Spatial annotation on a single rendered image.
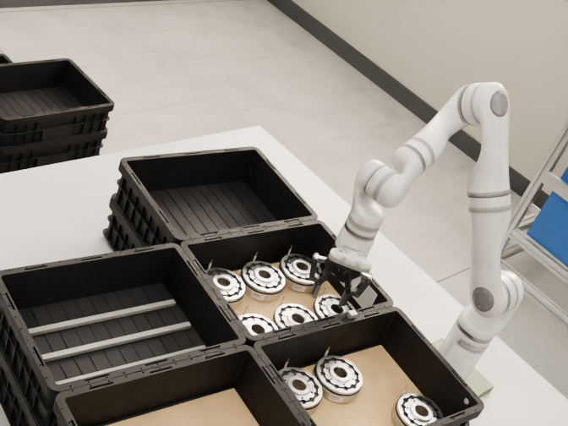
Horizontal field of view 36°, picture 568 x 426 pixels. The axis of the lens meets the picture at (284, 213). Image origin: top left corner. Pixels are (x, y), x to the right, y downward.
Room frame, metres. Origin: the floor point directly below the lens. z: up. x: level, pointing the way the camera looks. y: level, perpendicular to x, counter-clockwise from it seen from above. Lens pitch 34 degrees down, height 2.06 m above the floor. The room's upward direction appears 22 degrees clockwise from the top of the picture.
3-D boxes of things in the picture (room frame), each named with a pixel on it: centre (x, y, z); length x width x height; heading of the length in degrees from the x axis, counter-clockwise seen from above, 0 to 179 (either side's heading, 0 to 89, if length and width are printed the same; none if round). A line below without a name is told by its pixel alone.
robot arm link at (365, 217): (1.51, -0.15, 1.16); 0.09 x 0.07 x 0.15; 60
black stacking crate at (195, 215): (1.69, 0.16, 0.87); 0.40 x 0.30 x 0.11; 137
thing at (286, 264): (1.61, -0.09, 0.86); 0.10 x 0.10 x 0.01
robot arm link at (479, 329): (1.61, -0.51, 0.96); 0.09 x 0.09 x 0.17; 52
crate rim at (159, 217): (1.69, 0.16, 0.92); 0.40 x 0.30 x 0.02; 137
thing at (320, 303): (1.51, -0.19, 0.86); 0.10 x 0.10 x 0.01
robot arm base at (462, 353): (1.61, -0.51, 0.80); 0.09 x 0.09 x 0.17; 56
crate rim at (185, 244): (1.48, -0.06, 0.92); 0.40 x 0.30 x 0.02; 137
